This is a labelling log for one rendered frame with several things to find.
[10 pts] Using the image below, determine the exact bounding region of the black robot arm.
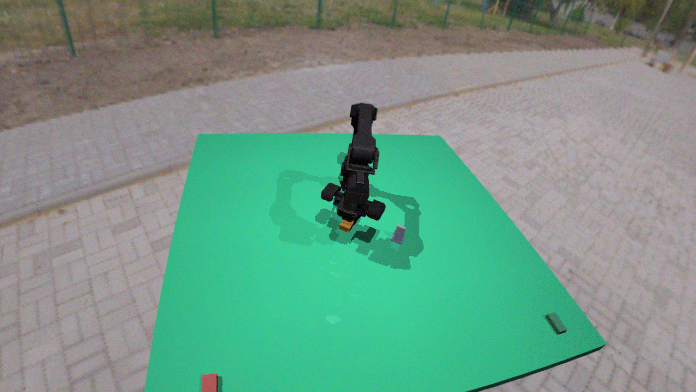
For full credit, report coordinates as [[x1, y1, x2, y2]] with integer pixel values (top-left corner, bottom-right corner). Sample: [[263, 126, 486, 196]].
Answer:
[[337, 103, 379, 220]]

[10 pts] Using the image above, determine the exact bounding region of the reddish-brown flat block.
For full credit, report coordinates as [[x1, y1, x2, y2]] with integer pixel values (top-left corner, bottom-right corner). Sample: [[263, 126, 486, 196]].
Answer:
[[201, 373, 218, 392]]

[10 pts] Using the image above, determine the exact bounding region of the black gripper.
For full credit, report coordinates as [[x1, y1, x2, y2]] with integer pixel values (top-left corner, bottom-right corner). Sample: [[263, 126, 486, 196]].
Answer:
[[321, 183, 386, 225]]

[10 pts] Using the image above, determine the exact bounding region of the brown rectangular bar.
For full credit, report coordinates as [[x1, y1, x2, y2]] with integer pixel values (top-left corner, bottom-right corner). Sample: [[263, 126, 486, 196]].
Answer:
[[339, 218, 355, 233]]

